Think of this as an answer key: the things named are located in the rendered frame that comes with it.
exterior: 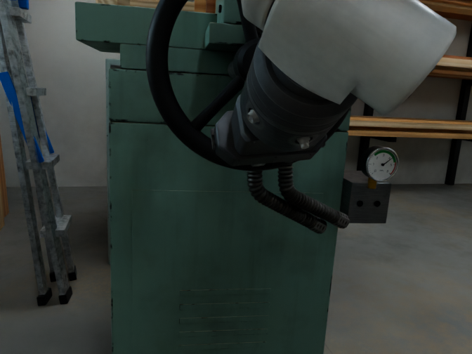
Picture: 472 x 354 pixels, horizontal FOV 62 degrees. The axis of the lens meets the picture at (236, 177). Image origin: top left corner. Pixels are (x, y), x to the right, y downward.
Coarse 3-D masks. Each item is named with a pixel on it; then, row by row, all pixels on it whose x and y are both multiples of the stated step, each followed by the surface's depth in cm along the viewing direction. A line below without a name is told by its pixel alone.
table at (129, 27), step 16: (80, 16) 64; (96, 16) 64; (112, 16) 64; (128, 16) 65; (144, 16) 65; (192, 16) 66; (208, 16) 67; (80, 32) 64; (96, 32) 65; (112, 32) 65; (128, 32) 65; (144, 32) 66; (176, 32) 66; (192, 32) 67; (208, 32) 59; (224, 32) 58; (240, 32) 59; (96, 48) 78; (112, 48) 76; (208, 48) 66; (224, 48) 65
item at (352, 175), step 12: (348, 180) 75; (360, 180) 76; (348, 192) 74; (360, 192) 74; (372, 192) 74; (384, 192) 75; (348, 204) 74; (360, 204) 74; (372, 204) 75; (384, 204) 75; (348, 216) 75; (360, 216) 75; (372, 216) 75; (384, 216) 76
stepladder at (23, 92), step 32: (0, 0) 118; (0, 32) 120; (0, 64) 122; (32, 96) 139; (32, 128) 129; (32, 160) 129; (32, 224) 134; (64, 224) 144; (32, 256) 136; (64, 288) 140
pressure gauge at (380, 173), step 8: (368, 152) 70; (376, 152) 70; (384, 152) 70; (392, 152) 70; (360, 160) 72; (368, 160) 69; (376, 160) 70; (384, 160) 70; (392, 160) 70; (360, 168) 72; (368, 168) 70; (376, 168) 70; (384, 168) 70; (392, 168) 71; (368, 176) 72; (376, 176) 71; (384, 176) 71; (392, 176) 71; (368, 184) 74
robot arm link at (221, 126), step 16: (240, 96) 38; (240, 112) 38; (256, 112) 32; (224, 128) 41; (240, 128) 37; (256, 128) 34; (272, 128) 32; (224, 144) 40; (240, 144) 38; (256, 144) 38; (272, 144) 35; (288, 144) 34; (304, 144) 33; (320, 144) 42; (224, 160) 42; (240, 160) 41; (256, 160) 42; (272, 160) 42; (288, 160) 43
